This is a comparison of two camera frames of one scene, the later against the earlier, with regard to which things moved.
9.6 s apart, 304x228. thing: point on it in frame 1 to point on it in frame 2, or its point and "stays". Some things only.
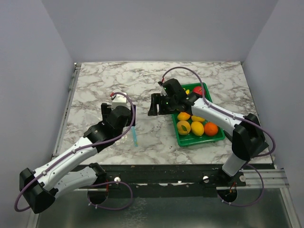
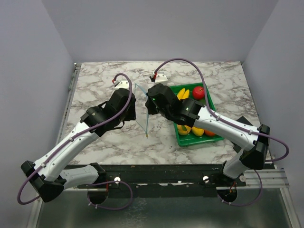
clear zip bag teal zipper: (128, 141) to (142, 118)
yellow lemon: (197, 128) stays
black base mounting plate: (168, 180) stays
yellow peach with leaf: (183, 127) stays
